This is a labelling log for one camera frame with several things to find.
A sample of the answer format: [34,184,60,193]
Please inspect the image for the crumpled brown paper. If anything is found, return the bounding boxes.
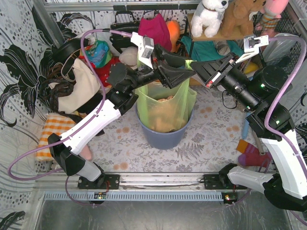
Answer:
[158,95,174,102]

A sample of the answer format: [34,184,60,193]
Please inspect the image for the brown teddy bear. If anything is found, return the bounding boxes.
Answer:
[221,0,266,38]

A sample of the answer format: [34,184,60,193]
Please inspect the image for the silver foil pouch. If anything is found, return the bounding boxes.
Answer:
[262,39,297,63]

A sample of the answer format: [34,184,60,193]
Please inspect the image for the striped colourful sock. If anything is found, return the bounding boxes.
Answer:
[236,139,272,167]

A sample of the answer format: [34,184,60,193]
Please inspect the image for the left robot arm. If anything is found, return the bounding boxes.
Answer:
[48,45,195,189]

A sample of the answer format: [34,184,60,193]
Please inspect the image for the teal folded clothes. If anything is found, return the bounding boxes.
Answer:
[191,41,244,61]

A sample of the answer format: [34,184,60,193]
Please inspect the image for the white plush lamb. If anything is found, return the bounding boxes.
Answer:
[119,46,138,66]

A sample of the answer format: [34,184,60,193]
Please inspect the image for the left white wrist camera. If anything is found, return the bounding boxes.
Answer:
[130,32,154,69]

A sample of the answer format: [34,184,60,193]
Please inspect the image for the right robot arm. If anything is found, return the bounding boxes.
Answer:
[190,54,307,212]

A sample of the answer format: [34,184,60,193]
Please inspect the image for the orange plush toy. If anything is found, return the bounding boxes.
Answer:
[166,20,180,52]

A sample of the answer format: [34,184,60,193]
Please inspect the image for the pink plush toy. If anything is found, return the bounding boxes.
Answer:
[260,0,289,26]

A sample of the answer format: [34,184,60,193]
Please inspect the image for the wooden metal shelf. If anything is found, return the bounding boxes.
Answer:
[181,13,244,58]

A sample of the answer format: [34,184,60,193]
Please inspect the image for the white plush dog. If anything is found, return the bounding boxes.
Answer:
[190,0,229,38]

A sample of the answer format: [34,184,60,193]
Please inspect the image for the colourful printed bag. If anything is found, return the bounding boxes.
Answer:
[84,40,112,69]

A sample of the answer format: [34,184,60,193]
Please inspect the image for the green trash bag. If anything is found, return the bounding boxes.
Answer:
[135,59,197,134]

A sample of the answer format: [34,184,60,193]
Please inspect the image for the pink cylinder pillow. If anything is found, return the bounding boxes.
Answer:
[80,145,93,161]

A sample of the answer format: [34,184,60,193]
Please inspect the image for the magenta cloth bag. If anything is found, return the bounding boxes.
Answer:
[138,13,172,51]

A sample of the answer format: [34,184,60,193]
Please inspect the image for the cream canvas tote bag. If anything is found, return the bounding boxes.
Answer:
[45,58,100,114]

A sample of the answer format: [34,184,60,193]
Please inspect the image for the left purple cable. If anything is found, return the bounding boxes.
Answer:
[7,29,132,207]

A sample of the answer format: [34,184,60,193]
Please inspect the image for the black leather handbag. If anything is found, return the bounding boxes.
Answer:
[109,11,140,53]

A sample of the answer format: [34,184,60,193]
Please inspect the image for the blue trash bin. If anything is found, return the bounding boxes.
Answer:
[135,108,194,150]

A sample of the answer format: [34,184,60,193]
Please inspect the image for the orange checkered cloth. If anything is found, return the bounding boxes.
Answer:
[35,113,76,161]

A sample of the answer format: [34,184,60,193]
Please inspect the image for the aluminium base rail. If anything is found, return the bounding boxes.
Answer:
[34,172,247,203]

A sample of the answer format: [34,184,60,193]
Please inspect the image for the black wire basket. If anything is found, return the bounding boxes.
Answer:
[252,11,302,74]

